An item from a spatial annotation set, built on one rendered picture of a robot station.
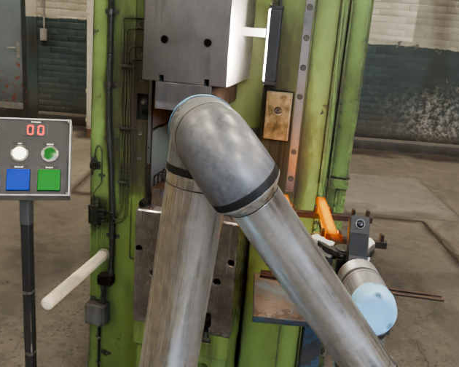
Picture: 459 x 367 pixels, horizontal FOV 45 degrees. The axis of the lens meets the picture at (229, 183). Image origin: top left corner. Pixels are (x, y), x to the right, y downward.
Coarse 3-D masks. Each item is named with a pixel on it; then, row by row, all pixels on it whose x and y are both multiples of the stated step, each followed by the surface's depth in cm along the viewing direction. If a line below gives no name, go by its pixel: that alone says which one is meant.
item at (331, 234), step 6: (318, 198) 183; (324, 198) 183; (318, 204) 177; (324, 204) 177; (318, 210) 175; (324, 210) 170; (324, 216) 165; (330, 216) 165; (324, 222) 160; (330, 222) 160; (324, 228) 158; (330, 228) 156; (330, 234) 149; (336, 234) 149; (336, 240) 145
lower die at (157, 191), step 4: (164, 180) 209; (156, 184) 203; (160, 184) 203; (164, 184) 204; (152, 188) 198; (156, 188) 199; (160, 188) 199; (164, 188) 197; (152, 192) 199; (156, 192) 198; (160, 192) 198; (152, 196) 199; (156, 196) 199; (160, 196) 198; (152, 200) 200; (156, 200) 199; (160, 200) 199; (152, 204) 200; (156, 204) 200; (160, 204) 199
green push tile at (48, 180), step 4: (40, 172) 188; (44, 172) 189; (48, 172) 189; (52, 172) 189; (56, 172) 189; (40, 176) 188; (44, 176) 188; (48, 176) 188; (52, 176) 189; (56, 176) 189; (40, 180) 188; (44, 180) 188; (48, 180) 188; (52, 180) 189; (56, 180) 189; (40, 184) 187; (44, 184) 188; (48, 184) 188; (52, 184) 188; (56, 184) 188; (40, 188) 187; (44, 188) 187; (48, 188) 188; (52, 188) 188; (56, 188) 188
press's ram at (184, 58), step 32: (160, 0) 180; (192, 0) 178; (224, 0) 176; (160, 32) 183; (192, 32) 181; (224, 32) 178; (256, 32) 195; (160, 64) 186; (192, 64) 184; (224, 64) 181
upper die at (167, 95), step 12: (156, 84) 188; (168, 84) 187; (180, 84) 186; (192, 84) 185; (156, 96) 189; (168, 96) 188; (180, 96) 187; (216, 96) 193; (228, 96) 211; (168, 108) 189
